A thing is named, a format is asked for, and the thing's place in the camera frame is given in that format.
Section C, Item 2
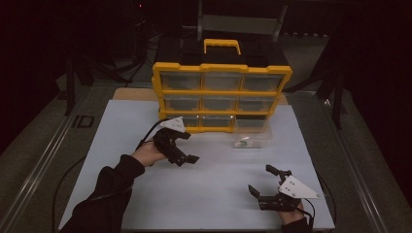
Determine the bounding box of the person's right hand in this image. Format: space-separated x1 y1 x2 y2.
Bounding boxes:
277 181 305 226

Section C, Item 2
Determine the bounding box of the black stand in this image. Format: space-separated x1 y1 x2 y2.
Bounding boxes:
315 64 346 130
63 57 87 117

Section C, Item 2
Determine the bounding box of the person's left hand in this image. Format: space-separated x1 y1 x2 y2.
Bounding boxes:
130 139 168 168

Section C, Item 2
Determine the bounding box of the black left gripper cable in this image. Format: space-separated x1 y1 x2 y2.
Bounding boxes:
51 118 168 233

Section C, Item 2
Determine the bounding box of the yellow black organizer cabinet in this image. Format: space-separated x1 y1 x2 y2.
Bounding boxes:
152 38 293 134

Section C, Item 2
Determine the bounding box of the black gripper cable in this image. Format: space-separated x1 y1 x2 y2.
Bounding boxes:
300 174 338 232
51 118 168 233

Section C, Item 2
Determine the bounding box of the metal floor rail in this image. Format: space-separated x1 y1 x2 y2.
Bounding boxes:
323 96 387 233
0 86 92 233

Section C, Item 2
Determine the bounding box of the clear plastic drawer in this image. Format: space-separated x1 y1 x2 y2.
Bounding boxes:
232 117 274 150

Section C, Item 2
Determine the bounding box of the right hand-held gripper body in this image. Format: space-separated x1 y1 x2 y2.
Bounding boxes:
257 169 323 213

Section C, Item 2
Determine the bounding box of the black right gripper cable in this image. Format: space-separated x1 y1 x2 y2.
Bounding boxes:
300 174 338 232

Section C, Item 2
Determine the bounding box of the group of clear cabinet drawers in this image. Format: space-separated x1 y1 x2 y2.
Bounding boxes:
159 71 286 128

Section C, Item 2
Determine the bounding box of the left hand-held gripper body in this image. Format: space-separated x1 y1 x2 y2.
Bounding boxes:
153 116 192 168

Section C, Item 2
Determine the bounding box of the grey metal shelf stand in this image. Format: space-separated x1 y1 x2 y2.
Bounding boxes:
196 0 289 43

